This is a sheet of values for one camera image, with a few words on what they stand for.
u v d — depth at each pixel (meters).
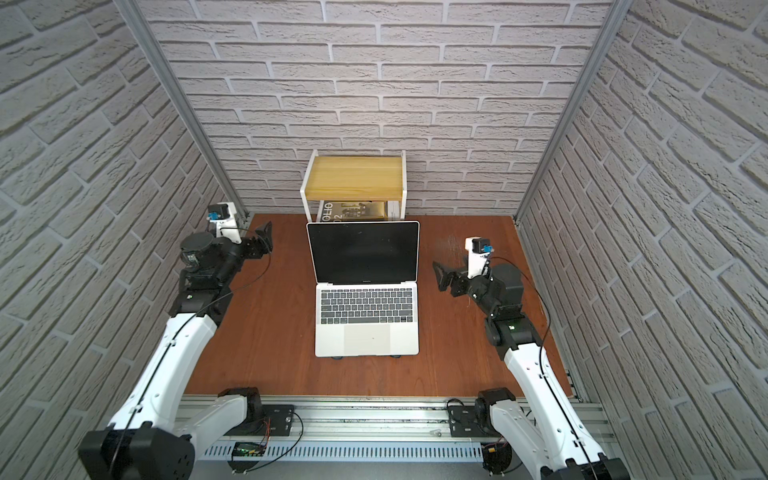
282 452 0.70
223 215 0.60
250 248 0.65
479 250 0.62
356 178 0.86
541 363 0.48
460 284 0.65
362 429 0.73
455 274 0.65
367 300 0.85
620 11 0.69
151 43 0.74
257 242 0.66
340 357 0.84
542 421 0.44
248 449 0.72
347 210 0.95
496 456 0.70
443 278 0.67
